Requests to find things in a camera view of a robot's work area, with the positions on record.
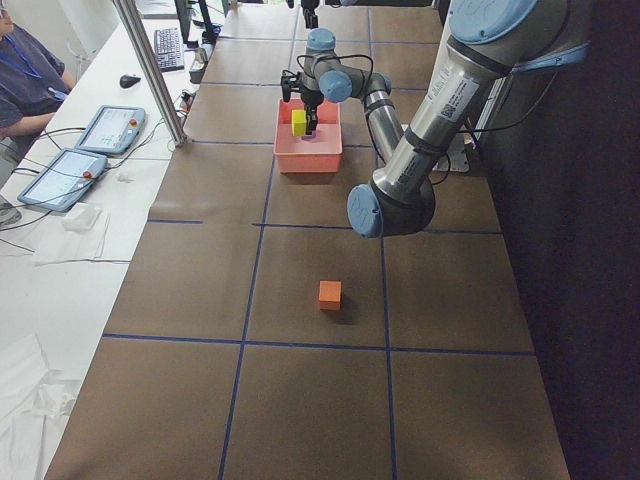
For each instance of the yellow foam block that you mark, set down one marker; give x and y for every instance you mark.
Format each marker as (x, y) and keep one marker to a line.
(298, 122)

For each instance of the purple foam block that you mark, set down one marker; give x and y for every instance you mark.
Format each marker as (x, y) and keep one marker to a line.
(311, 136)

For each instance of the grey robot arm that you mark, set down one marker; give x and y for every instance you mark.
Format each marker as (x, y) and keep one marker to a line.
(488, 40)

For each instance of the pink plastic bin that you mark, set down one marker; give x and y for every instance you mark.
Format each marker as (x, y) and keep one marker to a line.
(321, 153)

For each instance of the black keyboard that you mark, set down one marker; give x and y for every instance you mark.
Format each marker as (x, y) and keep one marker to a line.
(168, 49)

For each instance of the orange foam block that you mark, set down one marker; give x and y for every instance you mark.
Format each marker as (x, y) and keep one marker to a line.
(330, 295)

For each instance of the black computer mouse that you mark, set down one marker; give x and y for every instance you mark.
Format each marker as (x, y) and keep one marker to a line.
(128, 81)

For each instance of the upper teach pendant tablet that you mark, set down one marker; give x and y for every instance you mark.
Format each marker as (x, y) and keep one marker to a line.
(112, 130)

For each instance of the teach pendant tablet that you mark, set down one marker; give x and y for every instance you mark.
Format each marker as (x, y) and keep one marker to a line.
(112, 130)
(64, 181)

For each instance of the lower teach pendant tablet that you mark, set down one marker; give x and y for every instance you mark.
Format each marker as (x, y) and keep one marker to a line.
(64, 181)

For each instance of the white paper sheets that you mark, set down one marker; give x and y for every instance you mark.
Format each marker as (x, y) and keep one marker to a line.
(86, 233)

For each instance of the seated person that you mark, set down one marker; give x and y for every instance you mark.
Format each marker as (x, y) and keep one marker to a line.
(34, 84)

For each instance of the crumpled white plastic sheet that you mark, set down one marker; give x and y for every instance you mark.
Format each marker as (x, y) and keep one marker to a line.
(36, 403)

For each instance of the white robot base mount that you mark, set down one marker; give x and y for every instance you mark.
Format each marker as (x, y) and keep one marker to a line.
(456, 160)

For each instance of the aluminium frame post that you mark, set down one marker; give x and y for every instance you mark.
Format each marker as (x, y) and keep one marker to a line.
(135, 29)

